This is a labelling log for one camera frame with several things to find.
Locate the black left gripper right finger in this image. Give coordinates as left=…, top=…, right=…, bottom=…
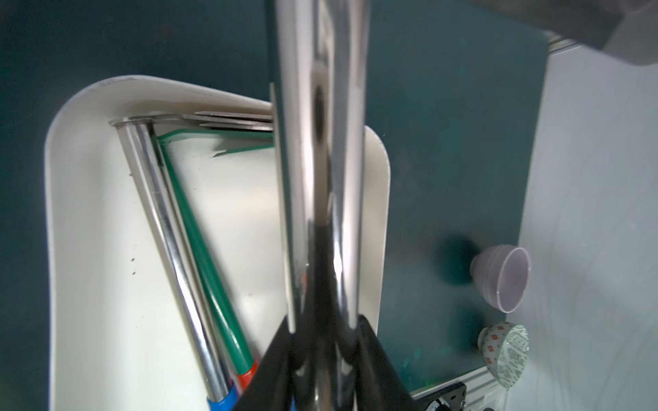
left=356, top=315, right=417, bottom=410

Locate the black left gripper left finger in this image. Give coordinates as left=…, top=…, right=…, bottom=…
left=233, top=317, right=293, bottom=411

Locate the steel hoe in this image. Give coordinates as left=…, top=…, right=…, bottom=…
left=266, top=1, right=370, bottom=410
left=109, top=115, right=243, bottom=411
left=182, top=111, right=273, bottom=132

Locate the white storage tray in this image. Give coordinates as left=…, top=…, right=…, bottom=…
left=43, top=75, right=392, bottom=411

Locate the green patterned bowl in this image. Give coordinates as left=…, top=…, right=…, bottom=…
left=477, top=322, right=529, bottom=390

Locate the purple bowl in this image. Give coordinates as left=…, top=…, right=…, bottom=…
left=470, top=244, right=531, bottom=314

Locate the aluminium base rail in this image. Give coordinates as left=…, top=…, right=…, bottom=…
left=411, top=366, right=508, bottom=411

